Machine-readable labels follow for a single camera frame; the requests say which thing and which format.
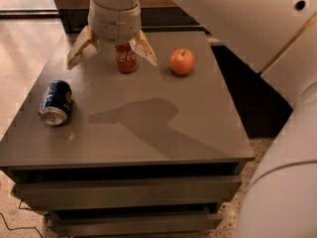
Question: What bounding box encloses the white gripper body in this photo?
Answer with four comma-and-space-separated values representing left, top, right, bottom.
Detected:
88, 0, 141, 44

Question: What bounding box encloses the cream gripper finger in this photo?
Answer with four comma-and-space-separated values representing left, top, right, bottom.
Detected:
67, 26, 100, 69
129, 30, 158, 66

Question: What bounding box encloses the blue pepsi can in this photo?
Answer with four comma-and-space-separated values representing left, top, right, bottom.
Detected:
39, 80, 72, 126

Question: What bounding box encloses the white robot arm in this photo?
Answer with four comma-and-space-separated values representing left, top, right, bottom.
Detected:
172, 0, 317, 238

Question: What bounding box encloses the red coca-cola can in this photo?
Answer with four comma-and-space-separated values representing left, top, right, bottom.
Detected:
114, 43, 137, 73

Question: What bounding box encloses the red apple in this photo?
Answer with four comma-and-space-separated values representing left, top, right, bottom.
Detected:
169, 49, 195, 76

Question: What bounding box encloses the grey drawer cabinet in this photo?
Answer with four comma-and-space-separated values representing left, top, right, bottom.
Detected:
0, 32, 253, 238

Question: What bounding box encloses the top grey drawer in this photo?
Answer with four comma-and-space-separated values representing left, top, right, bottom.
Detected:
14, 176, 241, 210

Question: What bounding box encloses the grey drawer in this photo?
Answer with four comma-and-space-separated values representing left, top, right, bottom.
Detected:
49, 213, 222, 237
14, 176, 241, 210

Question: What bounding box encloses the lower grey drawer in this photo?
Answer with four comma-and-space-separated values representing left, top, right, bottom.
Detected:
49, 213, 222, 237

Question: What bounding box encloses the black floor cable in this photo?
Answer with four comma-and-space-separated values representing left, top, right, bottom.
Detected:
0, 200, 46, 238

